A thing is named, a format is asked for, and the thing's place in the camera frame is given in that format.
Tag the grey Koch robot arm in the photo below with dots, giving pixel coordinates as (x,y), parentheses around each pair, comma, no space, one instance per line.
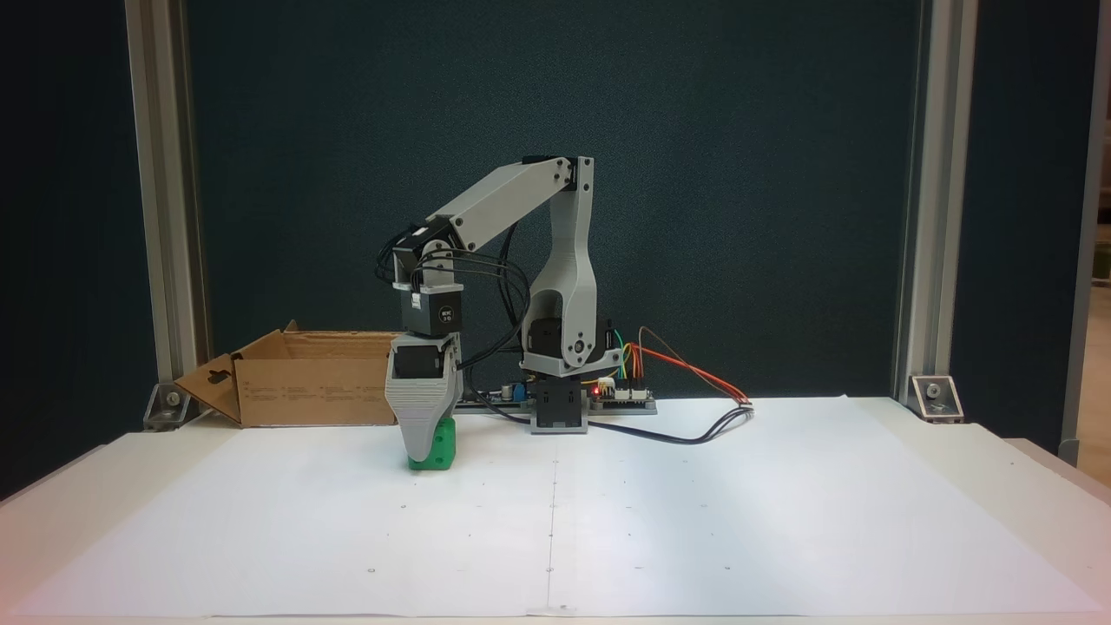
(568,278)

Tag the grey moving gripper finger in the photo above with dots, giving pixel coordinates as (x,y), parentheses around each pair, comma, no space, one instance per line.
(456,365)

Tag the metal corner bracket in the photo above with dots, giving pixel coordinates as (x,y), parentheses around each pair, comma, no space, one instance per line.
(172,406)
(936,398)

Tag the green dice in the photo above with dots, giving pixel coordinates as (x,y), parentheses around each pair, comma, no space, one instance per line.
(445,450)

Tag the large white paper sheet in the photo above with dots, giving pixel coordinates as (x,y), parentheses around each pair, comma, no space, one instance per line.
(694,521)

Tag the brown cardboard box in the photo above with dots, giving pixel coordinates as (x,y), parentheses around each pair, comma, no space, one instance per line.
(321,391)

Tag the blue circuit board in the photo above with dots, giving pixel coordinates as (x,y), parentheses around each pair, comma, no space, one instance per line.
(508,395)

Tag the aluminium frame post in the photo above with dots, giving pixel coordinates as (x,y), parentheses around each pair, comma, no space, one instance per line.
(933,217)
(165,217)

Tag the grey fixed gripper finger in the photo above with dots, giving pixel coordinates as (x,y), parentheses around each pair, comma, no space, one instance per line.
(424,430)

